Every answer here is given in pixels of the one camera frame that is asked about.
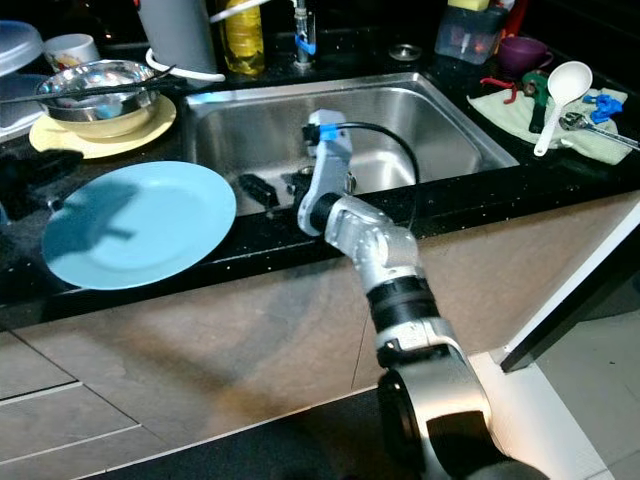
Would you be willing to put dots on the yellow oil bottle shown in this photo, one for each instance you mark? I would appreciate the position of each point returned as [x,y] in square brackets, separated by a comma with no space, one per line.
[242,45]

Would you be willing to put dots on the white tiered steamer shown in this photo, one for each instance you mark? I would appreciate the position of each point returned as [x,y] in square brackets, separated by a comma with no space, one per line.
[15,45]

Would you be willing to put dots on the yellow green sponge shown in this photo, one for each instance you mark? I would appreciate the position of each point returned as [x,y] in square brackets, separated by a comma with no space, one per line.
[470,5]

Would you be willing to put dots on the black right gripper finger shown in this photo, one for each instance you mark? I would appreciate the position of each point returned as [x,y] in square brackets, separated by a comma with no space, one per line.
[260,190]

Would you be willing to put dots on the pale green cloth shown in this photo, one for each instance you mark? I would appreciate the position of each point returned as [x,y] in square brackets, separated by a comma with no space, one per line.
[505,115]

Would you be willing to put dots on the black floor mat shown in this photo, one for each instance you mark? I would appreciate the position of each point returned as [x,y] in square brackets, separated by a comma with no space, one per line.
[260,450]

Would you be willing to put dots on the blue plastic clip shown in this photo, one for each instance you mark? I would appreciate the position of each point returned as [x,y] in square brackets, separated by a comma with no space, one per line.
[603,103]

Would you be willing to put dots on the pale yellow plate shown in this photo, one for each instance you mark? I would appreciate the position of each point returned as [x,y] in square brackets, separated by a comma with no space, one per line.
[100,147]

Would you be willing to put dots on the red packet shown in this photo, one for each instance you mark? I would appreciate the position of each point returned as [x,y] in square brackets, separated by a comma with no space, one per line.
[515,12]

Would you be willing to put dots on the round metal sink strainer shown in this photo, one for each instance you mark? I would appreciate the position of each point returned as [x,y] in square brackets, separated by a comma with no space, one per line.
[405,52]

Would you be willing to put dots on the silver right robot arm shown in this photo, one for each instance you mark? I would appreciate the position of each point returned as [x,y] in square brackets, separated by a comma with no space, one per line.
[400,290]

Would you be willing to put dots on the light blue plate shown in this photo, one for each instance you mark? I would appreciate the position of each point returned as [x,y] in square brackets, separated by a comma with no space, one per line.
[160,230]

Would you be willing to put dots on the white printed mug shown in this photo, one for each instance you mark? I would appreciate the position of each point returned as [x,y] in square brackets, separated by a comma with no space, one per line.
[72,50]

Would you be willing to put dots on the grey electric kettle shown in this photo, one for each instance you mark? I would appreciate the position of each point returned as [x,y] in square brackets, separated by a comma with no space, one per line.
[180,30]

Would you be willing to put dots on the stainless steel sink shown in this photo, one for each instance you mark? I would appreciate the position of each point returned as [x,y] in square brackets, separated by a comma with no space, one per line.
[250,125]

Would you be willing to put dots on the white plastic ladle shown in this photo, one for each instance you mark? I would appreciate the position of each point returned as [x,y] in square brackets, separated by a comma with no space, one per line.
[568,80]

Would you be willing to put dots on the clear plastic container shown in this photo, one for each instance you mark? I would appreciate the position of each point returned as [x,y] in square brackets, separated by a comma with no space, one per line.
[465,42]

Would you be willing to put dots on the metal faucet with blue clip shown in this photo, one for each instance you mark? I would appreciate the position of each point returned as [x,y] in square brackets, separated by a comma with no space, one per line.
[303,45]

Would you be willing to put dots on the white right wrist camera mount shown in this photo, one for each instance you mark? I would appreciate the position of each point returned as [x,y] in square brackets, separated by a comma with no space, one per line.
[335,160]

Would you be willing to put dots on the purple cup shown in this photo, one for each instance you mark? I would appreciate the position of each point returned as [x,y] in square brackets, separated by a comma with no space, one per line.
[525,55]

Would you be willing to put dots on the black chopstick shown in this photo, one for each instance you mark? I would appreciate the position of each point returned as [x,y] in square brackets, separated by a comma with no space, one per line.
[20,98]
[180,82]

